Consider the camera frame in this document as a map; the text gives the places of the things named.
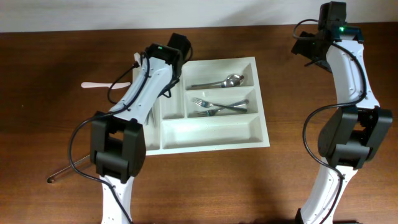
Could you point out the thin metal utensil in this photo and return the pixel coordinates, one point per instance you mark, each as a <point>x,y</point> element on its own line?
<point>63,172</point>

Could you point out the metal tablespoon crosswise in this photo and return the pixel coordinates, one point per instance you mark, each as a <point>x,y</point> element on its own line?
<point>224,84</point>

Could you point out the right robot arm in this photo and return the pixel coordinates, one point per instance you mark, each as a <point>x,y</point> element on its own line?
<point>358,126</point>

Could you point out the pale pink plastic knife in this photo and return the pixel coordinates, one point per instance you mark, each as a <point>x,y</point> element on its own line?
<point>105,85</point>

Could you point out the metal fork with blue sheen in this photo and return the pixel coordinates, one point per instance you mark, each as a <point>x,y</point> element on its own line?
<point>213,112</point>

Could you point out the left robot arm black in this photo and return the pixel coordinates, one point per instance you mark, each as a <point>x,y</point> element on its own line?
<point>117,146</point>

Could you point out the white plastic cutlery tray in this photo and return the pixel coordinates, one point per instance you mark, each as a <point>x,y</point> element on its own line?
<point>178,129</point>

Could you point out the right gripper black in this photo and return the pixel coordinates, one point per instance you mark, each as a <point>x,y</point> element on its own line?
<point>302,46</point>

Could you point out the metal tablespoon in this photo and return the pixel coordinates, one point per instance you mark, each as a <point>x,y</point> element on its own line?
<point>231,79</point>

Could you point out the small metal teaspoon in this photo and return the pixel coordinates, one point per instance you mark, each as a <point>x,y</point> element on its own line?
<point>150,117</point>

